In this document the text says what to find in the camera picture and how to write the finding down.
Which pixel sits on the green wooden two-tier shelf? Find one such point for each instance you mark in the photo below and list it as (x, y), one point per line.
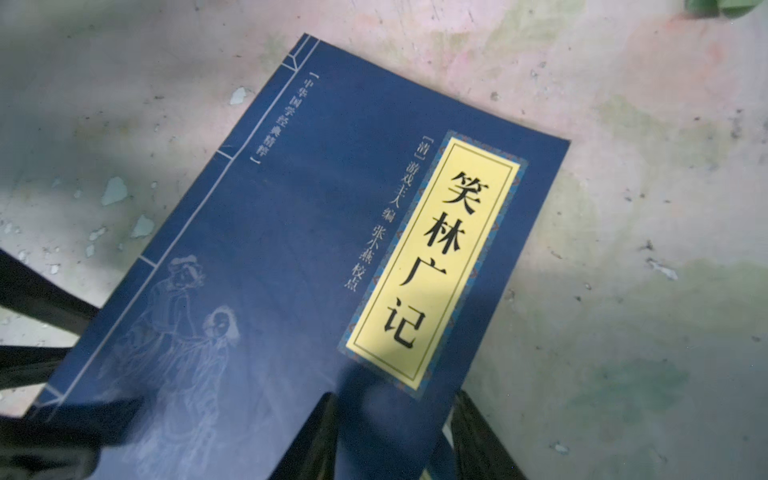
(730, 9)

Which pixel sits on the blue book centre bottom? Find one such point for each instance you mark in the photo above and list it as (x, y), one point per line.
(39, 321)

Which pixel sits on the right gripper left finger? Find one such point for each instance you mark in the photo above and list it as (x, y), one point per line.
(312, 454)

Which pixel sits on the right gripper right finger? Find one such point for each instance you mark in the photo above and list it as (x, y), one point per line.
(479, 453)

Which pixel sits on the blue book yellow label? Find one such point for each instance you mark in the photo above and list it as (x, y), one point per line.
(352, 237)

